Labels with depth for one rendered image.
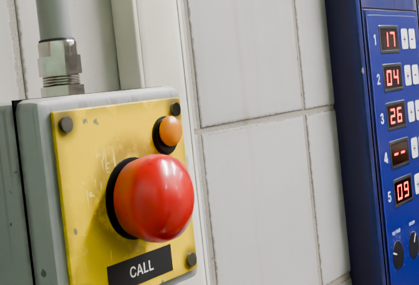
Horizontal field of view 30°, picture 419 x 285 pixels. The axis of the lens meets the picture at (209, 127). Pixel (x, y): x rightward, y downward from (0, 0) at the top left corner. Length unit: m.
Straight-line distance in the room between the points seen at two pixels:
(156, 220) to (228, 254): 0.22
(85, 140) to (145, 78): 0.13
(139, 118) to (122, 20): 0.11
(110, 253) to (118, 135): 0.05
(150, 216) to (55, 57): 0.09
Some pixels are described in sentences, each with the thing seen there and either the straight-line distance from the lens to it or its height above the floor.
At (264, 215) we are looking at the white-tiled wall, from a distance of 0.60.
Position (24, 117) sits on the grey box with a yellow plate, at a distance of 0.33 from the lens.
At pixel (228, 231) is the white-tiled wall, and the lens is 0.56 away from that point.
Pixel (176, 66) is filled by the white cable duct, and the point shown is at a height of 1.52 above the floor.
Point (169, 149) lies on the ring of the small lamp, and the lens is 0.38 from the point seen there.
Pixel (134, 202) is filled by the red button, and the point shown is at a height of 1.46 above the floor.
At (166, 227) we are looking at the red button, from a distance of 0.34.
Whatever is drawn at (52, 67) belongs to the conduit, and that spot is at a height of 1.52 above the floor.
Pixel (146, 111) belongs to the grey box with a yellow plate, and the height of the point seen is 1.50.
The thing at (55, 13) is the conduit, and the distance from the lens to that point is 0.38.
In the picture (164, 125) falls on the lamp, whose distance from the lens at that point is 0.37.
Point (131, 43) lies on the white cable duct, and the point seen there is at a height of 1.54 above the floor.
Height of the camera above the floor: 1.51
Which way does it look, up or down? 3 degrees down
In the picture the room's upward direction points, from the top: 6 degrees counter-clockwise
